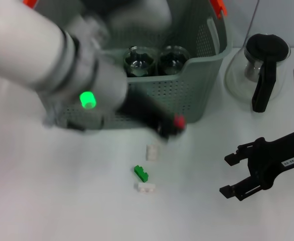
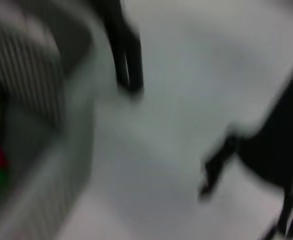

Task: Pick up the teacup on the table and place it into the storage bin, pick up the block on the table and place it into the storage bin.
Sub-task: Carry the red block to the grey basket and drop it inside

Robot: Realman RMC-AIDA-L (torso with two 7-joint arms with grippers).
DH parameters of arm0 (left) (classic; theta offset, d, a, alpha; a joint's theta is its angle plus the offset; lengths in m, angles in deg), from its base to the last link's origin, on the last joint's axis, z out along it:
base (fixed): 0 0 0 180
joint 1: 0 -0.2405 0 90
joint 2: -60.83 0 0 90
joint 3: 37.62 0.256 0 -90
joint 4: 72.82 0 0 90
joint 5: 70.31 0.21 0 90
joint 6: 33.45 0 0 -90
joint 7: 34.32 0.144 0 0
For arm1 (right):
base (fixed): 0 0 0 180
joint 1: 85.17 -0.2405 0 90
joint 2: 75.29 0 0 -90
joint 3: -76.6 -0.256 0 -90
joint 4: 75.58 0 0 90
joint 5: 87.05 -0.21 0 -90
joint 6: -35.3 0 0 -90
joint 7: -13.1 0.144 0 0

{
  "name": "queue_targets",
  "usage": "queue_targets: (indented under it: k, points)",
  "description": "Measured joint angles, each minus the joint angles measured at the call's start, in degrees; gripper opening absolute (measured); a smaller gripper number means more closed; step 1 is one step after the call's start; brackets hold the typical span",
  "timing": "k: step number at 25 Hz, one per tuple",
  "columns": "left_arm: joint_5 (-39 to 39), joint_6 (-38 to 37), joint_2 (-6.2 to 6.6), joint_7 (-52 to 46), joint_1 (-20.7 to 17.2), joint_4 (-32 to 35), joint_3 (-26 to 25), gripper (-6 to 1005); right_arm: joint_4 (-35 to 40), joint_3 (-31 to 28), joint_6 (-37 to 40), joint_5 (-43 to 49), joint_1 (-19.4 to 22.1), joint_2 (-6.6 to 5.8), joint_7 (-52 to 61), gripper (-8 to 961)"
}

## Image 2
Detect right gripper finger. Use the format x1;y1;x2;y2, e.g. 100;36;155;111
198;134;239;200
261;189;293;240

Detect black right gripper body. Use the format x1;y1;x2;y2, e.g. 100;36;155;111
233;77;293;198

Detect grey perforated plastic basket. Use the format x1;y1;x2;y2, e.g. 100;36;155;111
0;0;96;240

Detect glass teapot black handle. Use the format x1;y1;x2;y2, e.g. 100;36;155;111
101;0;145;100

